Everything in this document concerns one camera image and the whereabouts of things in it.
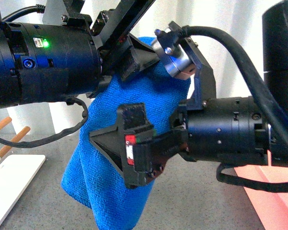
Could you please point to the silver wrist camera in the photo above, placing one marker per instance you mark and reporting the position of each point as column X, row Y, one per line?
column 182, row 59

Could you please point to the white rack base plate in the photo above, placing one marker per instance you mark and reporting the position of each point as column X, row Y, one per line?
column 16, row 173

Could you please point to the pink plastic tray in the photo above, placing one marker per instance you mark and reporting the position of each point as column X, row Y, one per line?
column 272, row 208

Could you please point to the blue microfiber cloth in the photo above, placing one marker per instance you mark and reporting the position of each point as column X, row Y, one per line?
column 89, row 177

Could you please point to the black lower robot arm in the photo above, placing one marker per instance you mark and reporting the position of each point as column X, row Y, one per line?
column 233, row 132

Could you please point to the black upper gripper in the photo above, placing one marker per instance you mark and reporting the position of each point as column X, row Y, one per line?
column 120, row 52

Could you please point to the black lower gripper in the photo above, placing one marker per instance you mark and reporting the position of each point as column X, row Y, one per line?
column 133, row 147

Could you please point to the wooden rack rod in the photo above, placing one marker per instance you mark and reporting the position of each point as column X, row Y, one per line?
column 5, row 122
column 7, row 145

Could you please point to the black cylinder at right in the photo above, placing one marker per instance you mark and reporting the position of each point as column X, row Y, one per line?
column 275, row 51

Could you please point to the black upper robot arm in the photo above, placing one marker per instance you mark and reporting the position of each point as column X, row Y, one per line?
column 53, row 52

